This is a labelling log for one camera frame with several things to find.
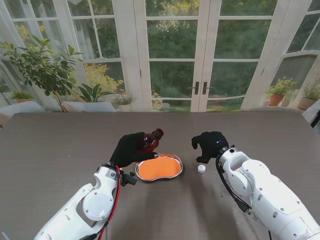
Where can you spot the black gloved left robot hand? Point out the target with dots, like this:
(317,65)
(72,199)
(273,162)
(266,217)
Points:
(128,151)

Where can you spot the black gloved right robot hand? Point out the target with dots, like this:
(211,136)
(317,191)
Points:
(211,145)

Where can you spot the red transparent sample bottle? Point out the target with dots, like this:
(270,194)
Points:
(151,143)

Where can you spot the white ribbed bottle cap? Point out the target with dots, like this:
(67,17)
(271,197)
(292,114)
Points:
(201,169)

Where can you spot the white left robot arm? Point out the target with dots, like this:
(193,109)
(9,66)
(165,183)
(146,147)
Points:
(75,215)

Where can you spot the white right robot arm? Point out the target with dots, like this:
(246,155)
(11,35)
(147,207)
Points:
(270,197)

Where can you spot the orange tray liner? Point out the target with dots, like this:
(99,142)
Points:
(160,167)

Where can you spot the steel kidney-shaped tray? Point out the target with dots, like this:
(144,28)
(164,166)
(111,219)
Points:
(182,166)

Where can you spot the printed garden window backdrop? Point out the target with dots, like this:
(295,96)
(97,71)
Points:
(172,37)

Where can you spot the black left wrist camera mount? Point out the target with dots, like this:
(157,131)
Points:
(128,179)

